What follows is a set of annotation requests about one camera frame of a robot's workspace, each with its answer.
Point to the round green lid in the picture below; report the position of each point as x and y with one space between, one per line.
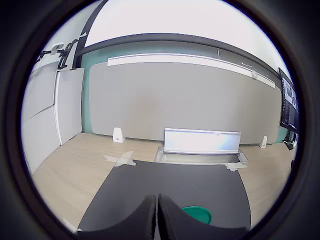
200 213

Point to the dark grey mat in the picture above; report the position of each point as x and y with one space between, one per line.
175 180

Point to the white tape piece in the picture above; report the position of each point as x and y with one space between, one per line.
235 166
121 158

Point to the grey partition panel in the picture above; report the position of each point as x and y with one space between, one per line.
175 100

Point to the narrow white board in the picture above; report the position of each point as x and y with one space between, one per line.
70 105

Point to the wide white board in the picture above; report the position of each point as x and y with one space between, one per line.
37 112

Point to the computer screen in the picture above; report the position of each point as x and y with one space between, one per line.
288 105

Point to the small white bracket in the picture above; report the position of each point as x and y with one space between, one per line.
263 142
118 136

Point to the white rail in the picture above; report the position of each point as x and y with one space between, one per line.
175 60

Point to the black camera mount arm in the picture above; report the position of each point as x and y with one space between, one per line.
63 56

